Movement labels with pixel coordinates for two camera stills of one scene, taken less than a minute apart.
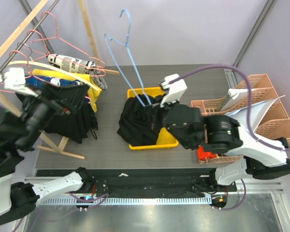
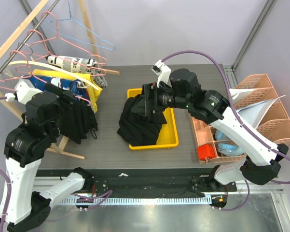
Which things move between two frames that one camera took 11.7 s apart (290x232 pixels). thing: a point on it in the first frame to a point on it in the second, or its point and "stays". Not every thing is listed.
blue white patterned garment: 36,81 stays
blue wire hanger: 106,36 to 65,34
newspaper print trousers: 77,65 stays
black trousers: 138,125 stays
